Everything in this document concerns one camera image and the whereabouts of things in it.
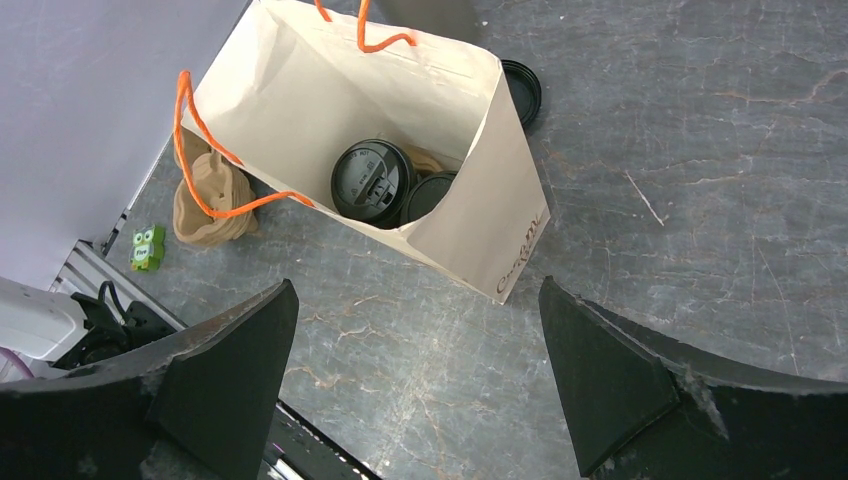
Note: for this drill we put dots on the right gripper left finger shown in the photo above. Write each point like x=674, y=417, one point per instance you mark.
x=196, y=404

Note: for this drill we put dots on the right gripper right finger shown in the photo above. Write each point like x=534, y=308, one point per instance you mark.
x=641, y=405

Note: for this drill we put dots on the black coffee cup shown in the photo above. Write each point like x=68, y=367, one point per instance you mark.
x=426, y=195
x=371, y=181

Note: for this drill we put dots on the brown cardboard cup carrier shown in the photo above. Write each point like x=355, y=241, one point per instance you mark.
x=423, y=162

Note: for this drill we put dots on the brown paper takeout bag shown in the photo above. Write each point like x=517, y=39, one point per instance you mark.
x=295, y=85

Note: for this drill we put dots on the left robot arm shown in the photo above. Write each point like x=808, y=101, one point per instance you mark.
x=67, y=331

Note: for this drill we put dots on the green owl number tile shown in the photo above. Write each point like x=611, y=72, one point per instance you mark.
x=147, y=250

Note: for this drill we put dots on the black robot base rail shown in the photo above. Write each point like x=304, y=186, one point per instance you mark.
x=296, y=449

